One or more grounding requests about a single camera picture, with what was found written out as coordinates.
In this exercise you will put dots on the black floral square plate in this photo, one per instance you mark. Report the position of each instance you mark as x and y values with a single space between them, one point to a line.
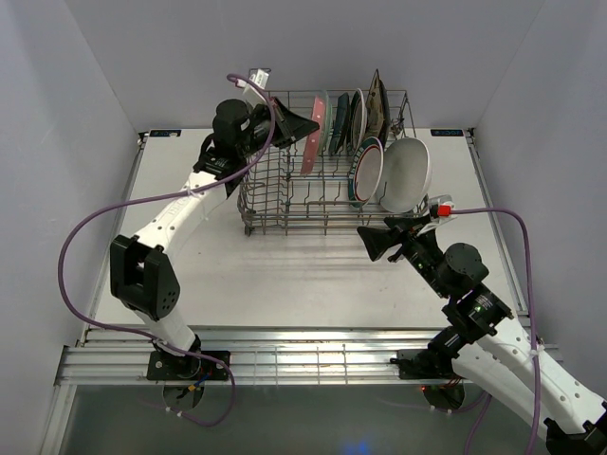
384 118

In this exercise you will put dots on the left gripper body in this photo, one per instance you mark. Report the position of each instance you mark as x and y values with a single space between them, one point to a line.
261 129

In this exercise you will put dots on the striped rim plate front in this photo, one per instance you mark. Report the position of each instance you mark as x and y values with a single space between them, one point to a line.
358 122

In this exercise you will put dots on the grey wire dish rack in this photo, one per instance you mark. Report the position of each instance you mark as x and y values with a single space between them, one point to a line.
275 196

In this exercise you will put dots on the white oval plate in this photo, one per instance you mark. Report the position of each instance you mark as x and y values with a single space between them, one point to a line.
406 175

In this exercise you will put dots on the beige floral square plate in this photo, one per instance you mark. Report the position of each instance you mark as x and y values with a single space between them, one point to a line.
370 104

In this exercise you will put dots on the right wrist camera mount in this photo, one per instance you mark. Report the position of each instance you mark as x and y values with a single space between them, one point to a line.
440 211

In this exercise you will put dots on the corner logo sticker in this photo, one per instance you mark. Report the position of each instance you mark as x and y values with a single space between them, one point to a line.
447 133
165 133

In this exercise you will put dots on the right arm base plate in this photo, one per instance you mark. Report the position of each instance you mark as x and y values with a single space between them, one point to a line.
425 364

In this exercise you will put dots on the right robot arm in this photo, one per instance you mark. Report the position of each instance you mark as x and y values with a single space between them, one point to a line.
487 344

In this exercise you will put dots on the right corner logo sticker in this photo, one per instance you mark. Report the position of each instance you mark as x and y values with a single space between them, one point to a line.
447 133

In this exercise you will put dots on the pink dotted plate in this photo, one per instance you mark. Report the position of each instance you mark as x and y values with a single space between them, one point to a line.
315 141

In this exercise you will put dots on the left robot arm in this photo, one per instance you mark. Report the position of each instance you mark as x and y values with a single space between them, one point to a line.
142 276

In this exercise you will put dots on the left corner logo sticker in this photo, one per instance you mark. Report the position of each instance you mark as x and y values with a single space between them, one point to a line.
165 133

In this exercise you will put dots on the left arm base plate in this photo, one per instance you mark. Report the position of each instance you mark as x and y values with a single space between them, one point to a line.
165 367

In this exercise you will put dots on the teal square plate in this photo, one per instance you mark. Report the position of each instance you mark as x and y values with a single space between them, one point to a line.
340 124

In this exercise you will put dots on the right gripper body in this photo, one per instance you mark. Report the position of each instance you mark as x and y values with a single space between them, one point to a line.
420 251

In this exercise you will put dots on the striped rim plate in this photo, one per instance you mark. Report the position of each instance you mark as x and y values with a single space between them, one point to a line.
365 172
358 122

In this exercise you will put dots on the mint green plate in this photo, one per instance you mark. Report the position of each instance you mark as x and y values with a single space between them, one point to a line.
327 123

